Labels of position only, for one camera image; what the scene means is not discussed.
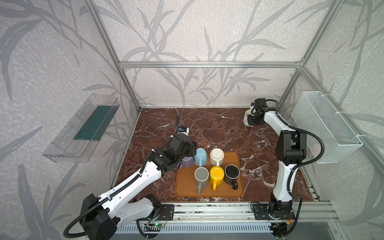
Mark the black mug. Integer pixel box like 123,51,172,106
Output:
224,164,240,191

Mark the clear plastic wall bin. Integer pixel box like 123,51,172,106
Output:
43,94,120,163

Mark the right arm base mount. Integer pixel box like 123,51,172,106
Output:
251,202,296,221

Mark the aluminium front rail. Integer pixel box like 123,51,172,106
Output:
86,201,340,224

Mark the green circuit board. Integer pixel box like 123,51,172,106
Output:
146,223,166,231

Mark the light blue mug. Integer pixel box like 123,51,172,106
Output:
194,148,208,167

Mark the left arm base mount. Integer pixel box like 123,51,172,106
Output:
144,204,175,221

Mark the purple mug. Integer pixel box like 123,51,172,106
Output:
180,157,195,168

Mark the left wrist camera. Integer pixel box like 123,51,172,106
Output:
178,126,190,136

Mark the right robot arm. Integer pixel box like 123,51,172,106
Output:
243,98,325,219

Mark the pink object in basket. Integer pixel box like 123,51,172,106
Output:
310,143,322,157

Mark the grey mug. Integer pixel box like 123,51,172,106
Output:
194,167,210,194

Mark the cream white mug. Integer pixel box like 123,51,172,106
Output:
210,148,225,166

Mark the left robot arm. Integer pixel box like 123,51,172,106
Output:
63,123,197,240

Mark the yellow mug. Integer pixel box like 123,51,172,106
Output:
209,166,225,191

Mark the white faceted mug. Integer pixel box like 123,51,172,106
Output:
243,109,253,127

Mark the brown rectangular tray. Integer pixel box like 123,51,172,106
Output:
175,156,244,198

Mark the white wire basket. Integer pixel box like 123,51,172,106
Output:
291,91,363,164

